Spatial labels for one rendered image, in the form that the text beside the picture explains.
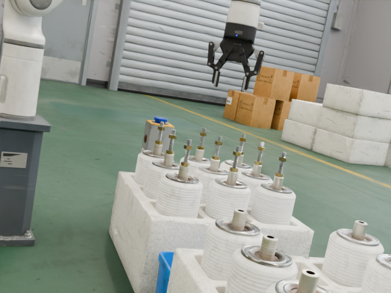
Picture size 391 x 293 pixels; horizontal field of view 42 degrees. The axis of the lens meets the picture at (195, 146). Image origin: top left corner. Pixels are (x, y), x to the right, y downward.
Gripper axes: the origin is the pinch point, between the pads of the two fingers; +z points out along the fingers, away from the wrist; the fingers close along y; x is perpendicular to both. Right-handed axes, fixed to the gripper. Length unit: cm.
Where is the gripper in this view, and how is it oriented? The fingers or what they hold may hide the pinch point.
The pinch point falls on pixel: (230, 84)
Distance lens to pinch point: 126.3
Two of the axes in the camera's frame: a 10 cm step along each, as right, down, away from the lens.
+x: 2.5, -1.1, 9.6
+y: 9.5, 2.1, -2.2
